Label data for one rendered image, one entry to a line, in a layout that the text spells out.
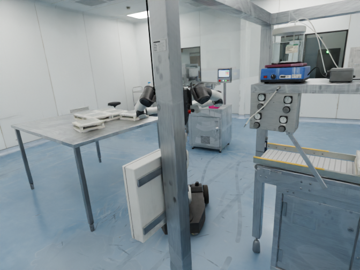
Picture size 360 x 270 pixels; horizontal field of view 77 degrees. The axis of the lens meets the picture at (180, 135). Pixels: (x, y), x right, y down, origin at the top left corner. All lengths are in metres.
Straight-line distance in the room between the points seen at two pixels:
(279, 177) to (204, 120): 2.64
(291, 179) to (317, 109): 5.09
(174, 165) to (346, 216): 0.99
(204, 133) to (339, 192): 2.84
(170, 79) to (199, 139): 3.36
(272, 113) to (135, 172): 0.78
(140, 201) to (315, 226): 1.05
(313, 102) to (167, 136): 5.78
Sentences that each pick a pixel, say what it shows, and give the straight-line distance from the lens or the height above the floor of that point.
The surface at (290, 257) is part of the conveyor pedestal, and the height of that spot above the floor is 0.30.
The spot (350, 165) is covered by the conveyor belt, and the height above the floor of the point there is 0.89.
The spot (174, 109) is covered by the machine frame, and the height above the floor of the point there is 1.31.
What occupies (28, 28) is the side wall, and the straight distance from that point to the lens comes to 5.92.
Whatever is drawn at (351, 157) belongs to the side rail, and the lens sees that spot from 1.55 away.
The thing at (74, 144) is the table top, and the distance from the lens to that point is 2.04.
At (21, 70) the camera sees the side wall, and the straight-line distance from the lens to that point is 5.69.
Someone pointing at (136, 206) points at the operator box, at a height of 1.03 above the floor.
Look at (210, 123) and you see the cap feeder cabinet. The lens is 3.81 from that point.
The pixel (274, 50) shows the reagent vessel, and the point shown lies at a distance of 1.29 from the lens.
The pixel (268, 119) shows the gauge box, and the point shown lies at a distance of 1.22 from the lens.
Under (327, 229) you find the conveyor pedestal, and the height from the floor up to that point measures 0.57.
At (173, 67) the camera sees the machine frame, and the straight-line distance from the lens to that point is 0.65.
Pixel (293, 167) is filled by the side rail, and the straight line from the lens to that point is 1.30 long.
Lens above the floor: 1.43
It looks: 16 degrees down
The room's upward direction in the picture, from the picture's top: 3 degrees counter-clockwise
